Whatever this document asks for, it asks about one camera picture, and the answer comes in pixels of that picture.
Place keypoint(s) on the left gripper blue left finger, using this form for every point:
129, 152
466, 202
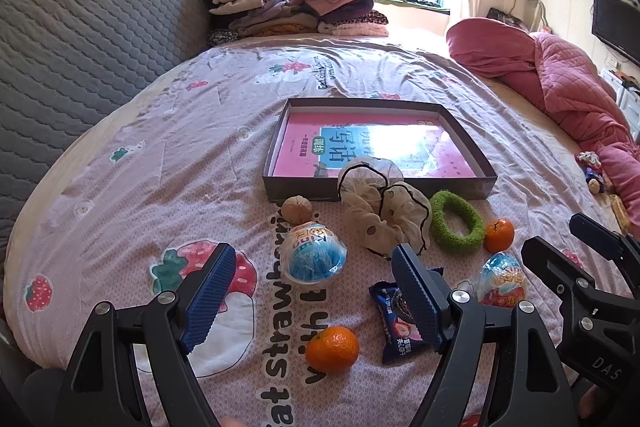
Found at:
201, 294

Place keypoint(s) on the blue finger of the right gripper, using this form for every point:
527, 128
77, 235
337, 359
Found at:
608, 244
567, 281

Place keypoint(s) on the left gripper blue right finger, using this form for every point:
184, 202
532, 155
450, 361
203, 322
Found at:
426, 294

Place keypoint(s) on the blue Oreo cookie packet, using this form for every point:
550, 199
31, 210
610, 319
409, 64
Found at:
402, 336

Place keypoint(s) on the red blue Kinder egg toy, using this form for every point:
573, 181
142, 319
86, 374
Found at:
502, 282

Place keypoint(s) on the large orange mandarin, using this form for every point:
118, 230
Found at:
334, 350

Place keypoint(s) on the walnut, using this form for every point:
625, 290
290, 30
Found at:
297, 210

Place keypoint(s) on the person's right hand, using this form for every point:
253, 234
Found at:
587, 402

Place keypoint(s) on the small colourful doll toy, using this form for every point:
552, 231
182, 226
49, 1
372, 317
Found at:
591, 166

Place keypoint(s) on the small orange mandarin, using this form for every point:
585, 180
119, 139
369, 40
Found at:
499, 236

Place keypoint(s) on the beige polka dot scrunchie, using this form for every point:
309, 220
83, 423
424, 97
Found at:
384, 210

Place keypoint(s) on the shallow grey cardboard box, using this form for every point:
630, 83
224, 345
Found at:
279, 189

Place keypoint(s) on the white drawer cabinet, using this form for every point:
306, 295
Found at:
627, 97

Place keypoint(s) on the pink quilted blanket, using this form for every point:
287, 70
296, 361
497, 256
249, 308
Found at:
562, 82

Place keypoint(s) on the pink strawberry print bedsheet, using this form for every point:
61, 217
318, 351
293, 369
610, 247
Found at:
184, 173

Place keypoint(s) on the black flat television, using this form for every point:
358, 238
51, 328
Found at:
617, 24

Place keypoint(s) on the grey quilted headboard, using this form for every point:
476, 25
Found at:
67, 64

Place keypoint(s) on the pile of folded clothes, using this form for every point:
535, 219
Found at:
233, 20

